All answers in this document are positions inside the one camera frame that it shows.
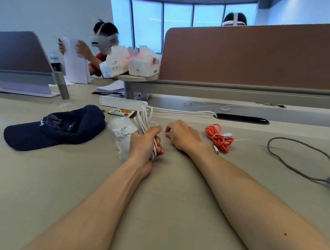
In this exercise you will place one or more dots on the round beige shelf board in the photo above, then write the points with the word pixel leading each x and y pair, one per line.
pixel 134 78

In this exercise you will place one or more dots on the brown desk divider panel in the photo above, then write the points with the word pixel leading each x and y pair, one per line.
pixel 252 53

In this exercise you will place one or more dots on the dark side table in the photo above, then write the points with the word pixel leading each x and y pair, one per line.
pixel 57 66

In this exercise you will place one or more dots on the large glass window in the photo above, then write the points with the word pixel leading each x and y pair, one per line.
pixel 147 24

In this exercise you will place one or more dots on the white head-mounted headset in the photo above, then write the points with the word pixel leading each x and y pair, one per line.
pixel 235 21
pixel 101 40

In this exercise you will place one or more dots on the person's left forearm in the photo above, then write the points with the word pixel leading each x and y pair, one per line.
pixel 95 213

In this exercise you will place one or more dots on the white paper sheets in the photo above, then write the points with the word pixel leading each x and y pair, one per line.
pixel 74 67

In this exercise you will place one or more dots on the dark grey divider panel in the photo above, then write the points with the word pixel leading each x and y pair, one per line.
pixel 18 51

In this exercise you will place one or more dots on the person's right hand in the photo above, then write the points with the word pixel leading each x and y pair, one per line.
pixel 185 136

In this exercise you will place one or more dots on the navy baseball cap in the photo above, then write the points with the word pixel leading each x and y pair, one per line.
pixel 72 127

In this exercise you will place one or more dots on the white power strip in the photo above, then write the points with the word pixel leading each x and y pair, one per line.
pixel 122 102

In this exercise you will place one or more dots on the white tissue pack pink label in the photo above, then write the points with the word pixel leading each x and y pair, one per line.
pixel 143 65

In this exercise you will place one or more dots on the grey metal desk shelf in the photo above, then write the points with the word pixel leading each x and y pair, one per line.
pixel 25 78
pixel 237 94

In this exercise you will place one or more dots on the person's left hand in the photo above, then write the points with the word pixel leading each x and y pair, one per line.
pixel 142 149

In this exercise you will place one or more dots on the white printed snack packet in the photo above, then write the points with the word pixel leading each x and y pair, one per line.
pixel 122 112

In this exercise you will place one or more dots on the black flat tablet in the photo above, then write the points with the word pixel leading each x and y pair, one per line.
pixel 106 93

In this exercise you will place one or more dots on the small white rounded object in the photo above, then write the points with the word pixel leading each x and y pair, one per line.
pixel 144 96

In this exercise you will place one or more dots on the person's right forearm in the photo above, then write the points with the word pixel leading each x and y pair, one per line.
pixel 259 209

